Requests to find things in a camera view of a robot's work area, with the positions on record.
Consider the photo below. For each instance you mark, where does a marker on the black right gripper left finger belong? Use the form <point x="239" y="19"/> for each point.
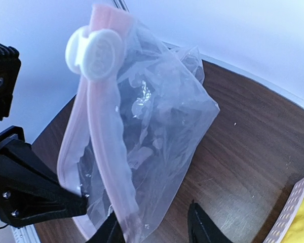
<point x="109" y="232"/>

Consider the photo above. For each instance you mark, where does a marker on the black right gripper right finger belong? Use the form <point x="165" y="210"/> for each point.
<point x="201" y="228"/>

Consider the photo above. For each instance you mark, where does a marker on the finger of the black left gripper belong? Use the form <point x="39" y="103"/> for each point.
<point x="30" y="192"/>

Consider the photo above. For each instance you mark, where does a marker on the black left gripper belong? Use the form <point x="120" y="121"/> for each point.
<point x="9" y="69"/>

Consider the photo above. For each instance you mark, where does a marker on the pink perforated plastic basket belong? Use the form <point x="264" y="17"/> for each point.
<point x="287" y="214"/>

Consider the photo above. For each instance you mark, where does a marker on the clear zip top bag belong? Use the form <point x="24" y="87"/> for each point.
<point x="138" y="116"/>

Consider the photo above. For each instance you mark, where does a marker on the yellow toy pear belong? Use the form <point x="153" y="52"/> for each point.
<point x="295" y="233"/>

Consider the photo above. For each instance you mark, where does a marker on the front aluminium rail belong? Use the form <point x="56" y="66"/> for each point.
<point x="27" y="234"/>

